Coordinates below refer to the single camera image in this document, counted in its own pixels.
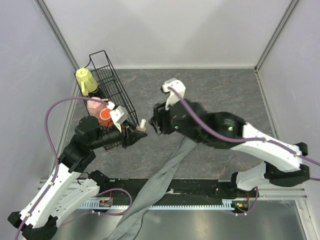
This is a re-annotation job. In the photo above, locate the black wire rack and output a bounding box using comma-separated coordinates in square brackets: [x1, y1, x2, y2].
[75, 50, 140, 150]

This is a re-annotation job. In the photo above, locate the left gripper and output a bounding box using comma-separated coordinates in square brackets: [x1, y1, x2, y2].
[89, 119, 148, 150]

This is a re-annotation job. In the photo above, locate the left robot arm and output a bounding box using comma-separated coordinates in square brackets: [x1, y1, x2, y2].
[8, 116, 147, 240]

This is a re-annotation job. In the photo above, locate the nail polish bottle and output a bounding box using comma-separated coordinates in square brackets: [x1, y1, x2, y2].
[136, 126, 147, 133]

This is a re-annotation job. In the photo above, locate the yellow mug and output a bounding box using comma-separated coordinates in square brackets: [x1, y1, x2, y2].
[75, 68, 98, 97]

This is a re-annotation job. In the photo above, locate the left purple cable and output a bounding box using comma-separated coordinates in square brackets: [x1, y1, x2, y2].
[13, 96, 111, 240]

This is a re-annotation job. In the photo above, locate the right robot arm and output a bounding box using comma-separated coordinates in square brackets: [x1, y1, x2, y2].
[149, 101, 310, 197]

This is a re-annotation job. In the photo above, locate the light blue cable duct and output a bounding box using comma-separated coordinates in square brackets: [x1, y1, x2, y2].
[79, 197, 258, 211]

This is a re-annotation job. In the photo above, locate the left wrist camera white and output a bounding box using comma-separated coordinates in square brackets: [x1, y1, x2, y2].
[106, 101, 128, 133]

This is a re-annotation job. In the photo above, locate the purple cable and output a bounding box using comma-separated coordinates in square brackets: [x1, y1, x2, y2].
[13, 96, 111, 240]
[167, 86, 320, 181]

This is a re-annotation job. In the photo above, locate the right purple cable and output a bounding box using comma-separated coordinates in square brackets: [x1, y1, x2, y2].
[167, 86, 320, 181]

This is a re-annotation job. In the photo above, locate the pink mug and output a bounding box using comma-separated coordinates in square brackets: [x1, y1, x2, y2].
[87, 100, 106, 119]

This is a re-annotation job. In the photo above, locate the grey sleeve forearm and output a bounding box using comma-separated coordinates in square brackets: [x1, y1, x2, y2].
[107, 137, 197, 240]

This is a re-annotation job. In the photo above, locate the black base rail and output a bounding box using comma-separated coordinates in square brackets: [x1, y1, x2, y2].
[57, 177, 258, 208]

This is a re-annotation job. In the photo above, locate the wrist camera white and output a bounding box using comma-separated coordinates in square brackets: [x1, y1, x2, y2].
[160, 78, 186, 111]
[106, 101, 128, 133]

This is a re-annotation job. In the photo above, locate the orange mug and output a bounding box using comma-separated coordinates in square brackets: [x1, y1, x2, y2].
[98, 107, 113, 128]

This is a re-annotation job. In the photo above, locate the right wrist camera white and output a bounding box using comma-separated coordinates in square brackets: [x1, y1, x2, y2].
[160, 78, 186, 111]

